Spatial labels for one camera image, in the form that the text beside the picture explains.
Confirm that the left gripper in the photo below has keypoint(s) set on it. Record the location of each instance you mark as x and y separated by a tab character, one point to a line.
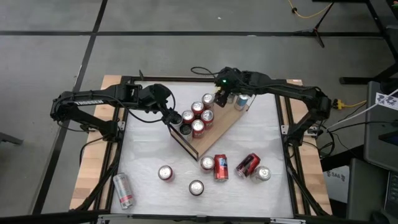
155	95

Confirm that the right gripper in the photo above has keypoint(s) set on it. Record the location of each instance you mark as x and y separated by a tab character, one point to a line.
231	79

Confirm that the black-topped soda can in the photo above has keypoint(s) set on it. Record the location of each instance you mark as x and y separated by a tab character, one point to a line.
178	122
186	129

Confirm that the blue slim energy drink can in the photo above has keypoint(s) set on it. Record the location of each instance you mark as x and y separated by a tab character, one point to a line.
242	101
231	98

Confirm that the red Fanta strawberry can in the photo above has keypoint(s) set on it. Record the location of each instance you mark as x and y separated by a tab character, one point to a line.
221	167
187	115
165	172
198	126
197	107

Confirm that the red black Coca-Cola can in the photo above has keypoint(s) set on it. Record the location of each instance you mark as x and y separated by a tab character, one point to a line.
247	165
196	187

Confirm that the silver soda can red print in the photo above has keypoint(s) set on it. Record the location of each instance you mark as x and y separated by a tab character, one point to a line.
261	173

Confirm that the silver soda can red band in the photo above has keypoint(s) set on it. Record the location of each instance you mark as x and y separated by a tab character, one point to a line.
123	191

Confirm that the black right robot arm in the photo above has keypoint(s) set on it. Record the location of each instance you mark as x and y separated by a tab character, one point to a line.
295	91

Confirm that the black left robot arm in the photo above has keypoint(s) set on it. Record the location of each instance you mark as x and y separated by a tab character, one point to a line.
93	101

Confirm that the wooden tray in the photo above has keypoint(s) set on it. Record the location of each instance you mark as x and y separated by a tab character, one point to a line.
224	121

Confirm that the white table cover sheet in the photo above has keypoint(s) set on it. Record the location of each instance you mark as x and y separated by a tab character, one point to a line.
149	155

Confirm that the black tripod stand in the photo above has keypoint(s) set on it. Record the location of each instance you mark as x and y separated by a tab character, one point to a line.
315	31

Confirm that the white printed box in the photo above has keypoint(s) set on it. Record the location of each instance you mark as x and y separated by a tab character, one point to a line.
335	186

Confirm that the black horizontal beam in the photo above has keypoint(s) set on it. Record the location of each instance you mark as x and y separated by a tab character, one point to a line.
46	218

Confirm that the black furniture foot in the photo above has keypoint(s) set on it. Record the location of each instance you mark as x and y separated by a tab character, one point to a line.
9	138

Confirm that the white paper tag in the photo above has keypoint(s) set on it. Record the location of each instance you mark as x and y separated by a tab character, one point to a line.
385	101

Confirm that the dark grey cabinet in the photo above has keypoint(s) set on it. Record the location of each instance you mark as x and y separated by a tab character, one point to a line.
363	193

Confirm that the black aluminium table frame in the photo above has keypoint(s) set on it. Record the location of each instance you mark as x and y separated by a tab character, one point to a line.
186	79

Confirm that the silver frame bracket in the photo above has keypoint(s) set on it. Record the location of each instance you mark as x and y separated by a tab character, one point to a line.
122	125
284	129

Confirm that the thin black metal frame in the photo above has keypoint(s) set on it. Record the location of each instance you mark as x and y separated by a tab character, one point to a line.
141	74

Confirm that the aluminium front rail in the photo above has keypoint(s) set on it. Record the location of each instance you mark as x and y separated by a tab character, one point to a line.
124	218

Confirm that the black desk frame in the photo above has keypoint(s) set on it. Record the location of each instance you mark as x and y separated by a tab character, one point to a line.
357	80

